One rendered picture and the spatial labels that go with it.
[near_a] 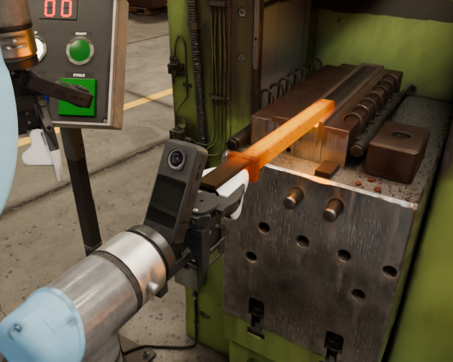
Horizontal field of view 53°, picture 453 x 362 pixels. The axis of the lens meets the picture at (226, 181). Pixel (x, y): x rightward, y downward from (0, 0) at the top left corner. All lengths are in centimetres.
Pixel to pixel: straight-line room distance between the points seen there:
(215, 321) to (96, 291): 117
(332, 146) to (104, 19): 52
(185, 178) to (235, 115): 64
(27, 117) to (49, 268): 140
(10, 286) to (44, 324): 171
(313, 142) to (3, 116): 72
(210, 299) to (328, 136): 83
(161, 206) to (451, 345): 90
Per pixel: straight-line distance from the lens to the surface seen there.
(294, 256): 95
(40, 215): 250
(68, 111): 98
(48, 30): 104
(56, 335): 41
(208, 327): 163
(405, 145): 85
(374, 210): 83
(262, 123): 91
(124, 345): 174
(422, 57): 128
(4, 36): 77
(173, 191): 50
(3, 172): 20
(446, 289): 114
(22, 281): 212
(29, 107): 80
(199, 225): 52
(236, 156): 64
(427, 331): 124
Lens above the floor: 133
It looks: 31 degrees down
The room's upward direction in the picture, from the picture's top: straight up
